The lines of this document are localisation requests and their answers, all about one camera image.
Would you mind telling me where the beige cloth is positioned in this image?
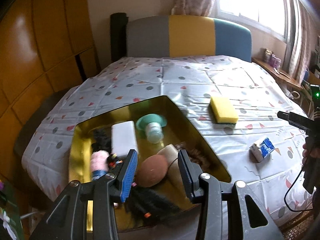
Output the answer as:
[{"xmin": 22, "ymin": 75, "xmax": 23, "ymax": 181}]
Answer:
[{"xmin": 157, "ymin": 144, "xmax": 185, "ymax": 195}]

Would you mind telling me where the pink towel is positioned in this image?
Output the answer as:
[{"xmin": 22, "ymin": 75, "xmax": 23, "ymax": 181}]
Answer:
[{"xmin": 90, "ymin": 150, "xmax": 109, "ymax": 180}]

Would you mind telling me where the brown round cushion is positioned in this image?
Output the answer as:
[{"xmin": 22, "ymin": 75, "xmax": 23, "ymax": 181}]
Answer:
[{"xmin": 135, "ymin": 154, "xmax": 169, "ymax": 187}]

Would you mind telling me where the blue Tempo tissue pack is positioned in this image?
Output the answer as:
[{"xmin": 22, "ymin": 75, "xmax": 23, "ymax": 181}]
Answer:
[{"xmin": 249, "ymin": 138, "xmax": 275, "ymax": 163}]

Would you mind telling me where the colourful hair ties bundle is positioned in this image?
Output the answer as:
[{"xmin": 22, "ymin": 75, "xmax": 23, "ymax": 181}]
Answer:
[{"xmin": 107, "ymin": 153, "xmax": 124, "ymax": 170}]

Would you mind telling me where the black wig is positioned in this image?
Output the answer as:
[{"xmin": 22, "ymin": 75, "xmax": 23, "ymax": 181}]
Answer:
[{"xmin": 92, "ymin": 129, "xmax": 180, "ymax": 225}]

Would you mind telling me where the yellow sponge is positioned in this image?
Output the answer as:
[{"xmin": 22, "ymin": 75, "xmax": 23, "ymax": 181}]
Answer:
[{"xmin": 210, "ymin": 96, "xmax": 239, "ymax": 124}]

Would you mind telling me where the white rectangular pack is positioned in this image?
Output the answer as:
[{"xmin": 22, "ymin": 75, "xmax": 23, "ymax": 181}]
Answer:
[{"xmin": 111, "ymin": 121, "xmax": 138, "ymax": 159}]

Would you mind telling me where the red gold storage box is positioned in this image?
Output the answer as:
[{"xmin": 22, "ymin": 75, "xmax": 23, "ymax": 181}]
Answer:
[{"xmin": 69, "ymin": 96, "xmax": 231, "ymax": 232}]

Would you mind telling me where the small green white bottle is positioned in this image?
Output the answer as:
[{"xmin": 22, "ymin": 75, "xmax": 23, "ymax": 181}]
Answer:
[{"xmin": 136, "ymin": 113, "xmax": 167, "ymax": 144}]

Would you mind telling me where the patterned grey bed sheet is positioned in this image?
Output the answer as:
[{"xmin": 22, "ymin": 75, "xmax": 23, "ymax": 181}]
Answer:
[{"xmin": 22, "ymin": 56, "xmax": 312, "ymax": 226}]

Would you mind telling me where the wooden desk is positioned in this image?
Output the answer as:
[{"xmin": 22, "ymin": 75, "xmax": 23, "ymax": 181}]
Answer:
[{"xmin": 252, "ymin": 57, "xmax": 303, "ymax": 90}]

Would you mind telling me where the purple box on desk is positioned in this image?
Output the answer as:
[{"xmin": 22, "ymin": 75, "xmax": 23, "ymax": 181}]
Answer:
[{"xmin": 269, "ymin": 54, "xmax": 281, "ymax": 69}]

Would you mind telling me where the grey yellow blue headboard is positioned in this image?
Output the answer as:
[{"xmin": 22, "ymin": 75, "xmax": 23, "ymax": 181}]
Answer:
[{"xmin": 126, "ymin": 15, "xmax": 252, "ymax": 62}]

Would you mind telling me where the wooden wardrobe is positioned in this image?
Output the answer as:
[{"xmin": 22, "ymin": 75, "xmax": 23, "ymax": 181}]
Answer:
[{"xmin": 1, "ymin": 0, "xmax": 98, "ymax": 181}]

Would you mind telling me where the window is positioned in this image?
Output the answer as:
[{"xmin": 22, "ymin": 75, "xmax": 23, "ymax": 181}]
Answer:
[{"xmin": 216, "ymin": 0, "xmax": 287, "ymax": 40}]

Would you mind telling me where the black cable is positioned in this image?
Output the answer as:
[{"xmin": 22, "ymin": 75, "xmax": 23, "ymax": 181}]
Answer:
[{"xmin": 284, "ymin": 169, "xmax": 313, "ymax": 212}]

